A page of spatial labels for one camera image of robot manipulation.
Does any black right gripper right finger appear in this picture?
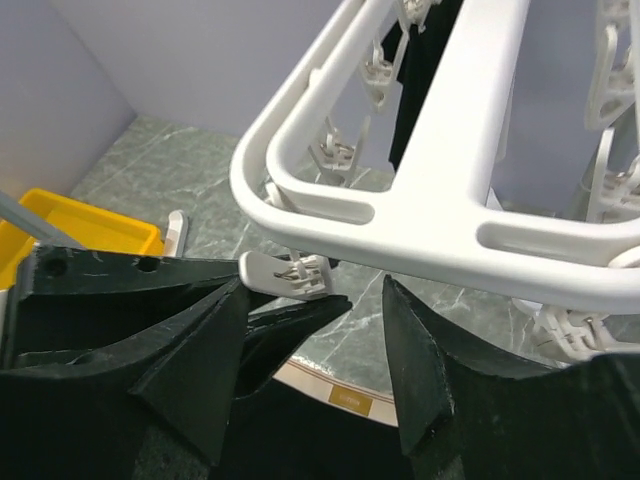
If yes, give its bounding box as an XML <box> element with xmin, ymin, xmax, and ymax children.
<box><xmin>382</xmin><ymin>277</ymin><xmax>639</xmax><ymax>479</ymax></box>

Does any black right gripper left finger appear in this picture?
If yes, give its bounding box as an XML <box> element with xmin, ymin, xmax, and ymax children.
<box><xmin>0</xmin><ymin>243</ymin><xmax>351</xmax><ymax>480</ymax></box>

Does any black underwear with beige waistband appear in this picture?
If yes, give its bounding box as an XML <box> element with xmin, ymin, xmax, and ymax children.
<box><xmin>214</xmin><ymin>359</ymin><xmax>416</xmax><ymax>480</ymax></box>

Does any white clip hanger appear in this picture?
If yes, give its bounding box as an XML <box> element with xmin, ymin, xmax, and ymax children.
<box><xmin>229</xmin><ymin>1</ymin><xmax>639</xmax><ymax>363</ymax></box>

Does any black garment on hanger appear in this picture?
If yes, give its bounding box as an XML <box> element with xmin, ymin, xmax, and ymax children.
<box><xmin>389</xmin><ymin>0</ymin><xmax>463</xmax><ymax>171</ymax></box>

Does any yellow plastic tray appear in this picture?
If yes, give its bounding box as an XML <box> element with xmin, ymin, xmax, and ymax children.
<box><xmin>1</xmin><ymin>188</ymin><xmax>164</xmax><ymax>289</ymax></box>

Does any white and silver drying rack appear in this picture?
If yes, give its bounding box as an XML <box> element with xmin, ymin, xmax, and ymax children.
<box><xmin>1</xmin><ymin>193</ymin><xmax>188</xmax><ymax>256</ymax></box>

